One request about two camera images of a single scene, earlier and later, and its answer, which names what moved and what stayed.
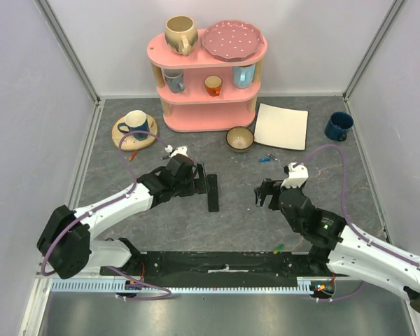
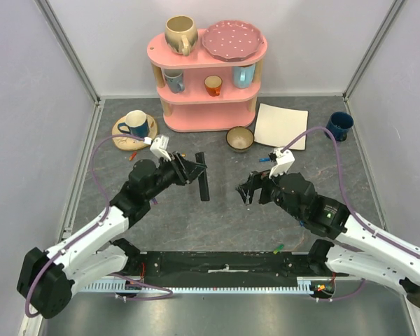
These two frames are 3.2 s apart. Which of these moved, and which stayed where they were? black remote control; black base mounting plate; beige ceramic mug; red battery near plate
Moved: black remote control
Stayed: beige ceramic mug; red battery near plate; black base mounting plate
